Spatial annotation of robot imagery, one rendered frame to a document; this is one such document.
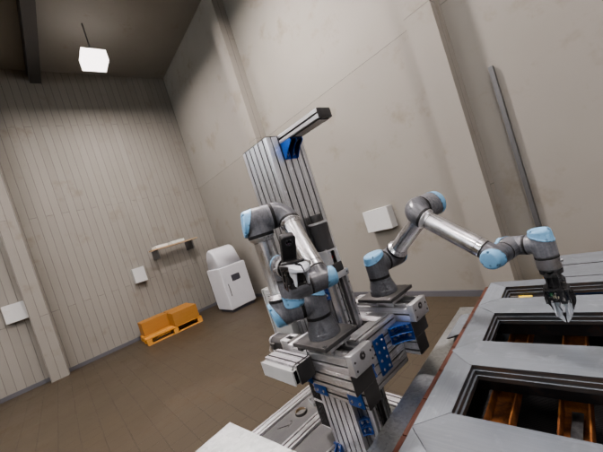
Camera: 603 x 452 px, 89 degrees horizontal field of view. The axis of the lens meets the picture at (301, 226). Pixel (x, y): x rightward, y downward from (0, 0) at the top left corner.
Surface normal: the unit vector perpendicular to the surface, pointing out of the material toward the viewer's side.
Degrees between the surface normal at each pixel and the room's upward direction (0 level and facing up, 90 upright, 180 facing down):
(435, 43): 90
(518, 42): 90
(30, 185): 90
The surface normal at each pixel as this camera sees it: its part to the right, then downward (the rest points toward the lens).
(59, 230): 0.62, -0.18
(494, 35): -0.73, 0.25
